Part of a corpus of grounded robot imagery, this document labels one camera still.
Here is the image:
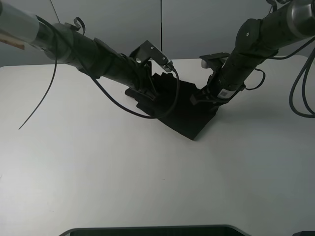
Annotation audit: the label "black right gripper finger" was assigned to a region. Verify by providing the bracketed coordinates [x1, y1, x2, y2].
[189, 89, 214, 105]
[210, 99, 228, 113]

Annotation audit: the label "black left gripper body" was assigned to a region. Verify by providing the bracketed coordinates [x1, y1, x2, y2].
[125, 60, 158, 101]

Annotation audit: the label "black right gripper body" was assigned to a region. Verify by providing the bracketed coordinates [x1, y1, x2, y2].
[197, 73, 246, 107]

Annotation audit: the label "black printed t-shirt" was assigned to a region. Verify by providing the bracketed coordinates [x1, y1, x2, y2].
[125, 71, 219, 140]

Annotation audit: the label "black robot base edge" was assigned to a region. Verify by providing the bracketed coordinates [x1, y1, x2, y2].
[61, 225, 248, 236]

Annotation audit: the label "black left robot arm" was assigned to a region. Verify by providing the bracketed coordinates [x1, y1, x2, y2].
[0, 1, 157, 100]

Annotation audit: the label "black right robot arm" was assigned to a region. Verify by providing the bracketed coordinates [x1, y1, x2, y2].
[190, 0, 315, 106]

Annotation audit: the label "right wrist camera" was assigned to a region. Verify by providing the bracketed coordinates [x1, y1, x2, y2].
[199, 53, 230, 71]

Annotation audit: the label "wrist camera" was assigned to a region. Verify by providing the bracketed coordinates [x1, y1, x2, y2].
[129, 40, 175, 73]
[199, 53, 230, 71]

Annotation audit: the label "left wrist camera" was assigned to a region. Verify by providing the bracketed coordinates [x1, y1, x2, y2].
[129, 40, 175, 73]

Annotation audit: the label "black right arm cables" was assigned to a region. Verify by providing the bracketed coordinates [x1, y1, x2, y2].
[243, 0, 315, 119]

